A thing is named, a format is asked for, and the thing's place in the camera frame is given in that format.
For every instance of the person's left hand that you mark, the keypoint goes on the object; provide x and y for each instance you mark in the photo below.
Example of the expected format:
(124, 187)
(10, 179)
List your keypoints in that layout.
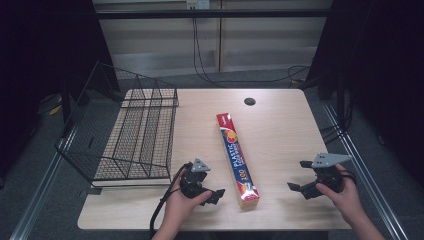
(181, 206)

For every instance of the person's right hand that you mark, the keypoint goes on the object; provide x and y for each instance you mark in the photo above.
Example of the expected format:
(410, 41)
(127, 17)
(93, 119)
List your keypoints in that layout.
(345, 203)

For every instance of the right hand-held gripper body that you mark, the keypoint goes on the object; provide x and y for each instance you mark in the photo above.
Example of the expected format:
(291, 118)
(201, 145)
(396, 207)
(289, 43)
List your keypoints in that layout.
(328, 173)

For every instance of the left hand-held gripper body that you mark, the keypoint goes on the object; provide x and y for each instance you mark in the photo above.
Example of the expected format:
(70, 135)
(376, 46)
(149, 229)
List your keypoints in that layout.
(191, 181)

